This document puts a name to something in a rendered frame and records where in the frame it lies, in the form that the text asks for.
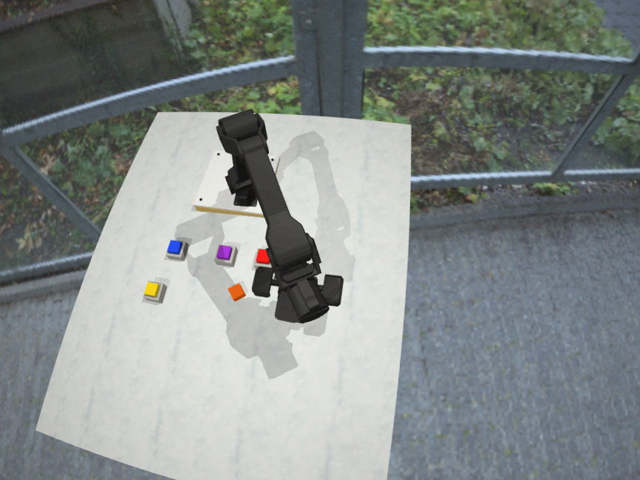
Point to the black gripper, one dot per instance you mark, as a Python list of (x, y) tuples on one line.
[(331, 290)]

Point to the red button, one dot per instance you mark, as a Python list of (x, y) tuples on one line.
[(261, 259)]

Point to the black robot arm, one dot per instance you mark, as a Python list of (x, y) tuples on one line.
[(289, 247)]

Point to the blue button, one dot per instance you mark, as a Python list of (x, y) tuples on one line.
[(177, 250)]

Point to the purple button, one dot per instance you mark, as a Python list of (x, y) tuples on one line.
[(226, 255)]

